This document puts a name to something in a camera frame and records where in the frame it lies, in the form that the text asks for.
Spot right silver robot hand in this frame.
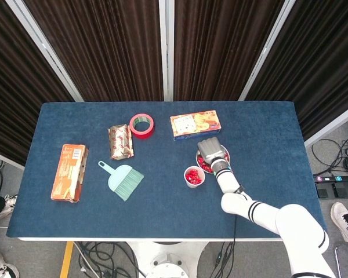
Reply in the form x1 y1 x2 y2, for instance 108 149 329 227
197 137 226 166

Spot red candies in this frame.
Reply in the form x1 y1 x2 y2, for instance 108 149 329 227
197 153 230 174
185 169 203 185

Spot white paper cup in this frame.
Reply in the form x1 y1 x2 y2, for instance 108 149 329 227
184 166 206 189

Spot round silver metal plate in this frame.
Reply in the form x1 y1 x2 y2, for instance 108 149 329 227
195 144 230 174

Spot yellow blue biscuit box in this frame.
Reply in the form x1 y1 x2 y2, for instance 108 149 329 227
169 109 222 142

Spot red tape roll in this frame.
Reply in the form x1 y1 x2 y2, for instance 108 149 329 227
129 114 155 140

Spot blue felt table cover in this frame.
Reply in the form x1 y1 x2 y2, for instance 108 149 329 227
6 101 327 240

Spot gold foil snack pack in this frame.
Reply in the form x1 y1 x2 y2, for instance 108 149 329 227
107 123 135 160

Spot teal hand brush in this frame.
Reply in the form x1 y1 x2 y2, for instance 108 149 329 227
97 160 145 202

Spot dark brown pleated curtain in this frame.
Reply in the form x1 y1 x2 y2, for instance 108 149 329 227
0 0 76 166
23 0 165 102
245 0 348 141
173 0 285 102

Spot white partition base bar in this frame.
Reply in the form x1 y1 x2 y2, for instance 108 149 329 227
303 101 348 148
0 149 26 170

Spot black foot pedal unit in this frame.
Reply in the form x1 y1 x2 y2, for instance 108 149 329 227
312 173 348 199

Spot orange cardboard box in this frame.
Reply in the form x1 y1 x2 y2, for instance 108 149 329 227
50 144 89 203

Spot white black sneaker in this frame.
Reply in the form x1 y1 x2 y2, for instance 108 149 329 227
0 250 20 278

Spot white partition post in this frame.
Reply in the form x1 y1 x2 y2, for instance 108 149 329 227
158 0 175 102
5 0 85 102
239 0 296 102

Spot white table frame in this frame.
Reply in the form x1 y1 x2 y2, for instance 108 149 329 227
17 236 285 243

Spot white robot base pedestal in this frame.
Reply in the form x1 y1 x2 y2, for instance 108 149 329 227
124 242 209 278

